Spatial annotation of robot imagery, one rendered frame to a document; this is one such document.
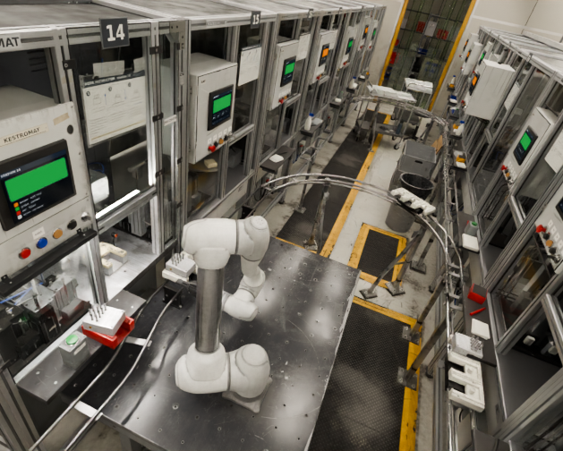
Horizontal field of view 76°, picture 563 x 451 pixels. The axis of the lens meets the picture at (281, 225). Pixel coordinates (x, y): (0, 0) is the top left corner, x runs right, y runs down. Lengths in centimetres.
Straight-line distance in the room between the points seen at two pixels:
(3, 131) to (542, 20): 917
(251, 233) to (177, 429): 89
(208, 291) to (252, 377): 43
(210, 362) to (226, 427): 32
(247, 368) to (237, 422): 27
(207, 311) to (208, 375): 28
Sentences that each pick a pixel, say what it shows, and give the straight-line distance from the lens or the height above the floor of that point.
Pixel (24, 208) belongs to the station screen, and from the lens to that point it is 128.
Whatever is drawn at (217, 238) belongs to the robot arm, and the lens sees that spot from 129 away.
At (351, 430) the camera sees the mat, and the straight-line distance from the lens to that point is 263.
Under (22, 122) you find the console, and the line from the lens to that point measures 123.
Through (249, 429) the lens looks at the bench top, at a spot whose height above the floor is 68.
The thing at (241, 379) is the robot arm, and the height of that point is 88.
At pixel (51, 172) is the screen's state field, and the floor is 166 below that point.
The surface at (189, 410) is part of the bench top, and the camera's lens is 177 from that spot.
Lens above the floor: 226
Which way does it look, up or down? 35 degrees down
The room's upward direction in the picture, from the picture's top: 12 degrees clockwise
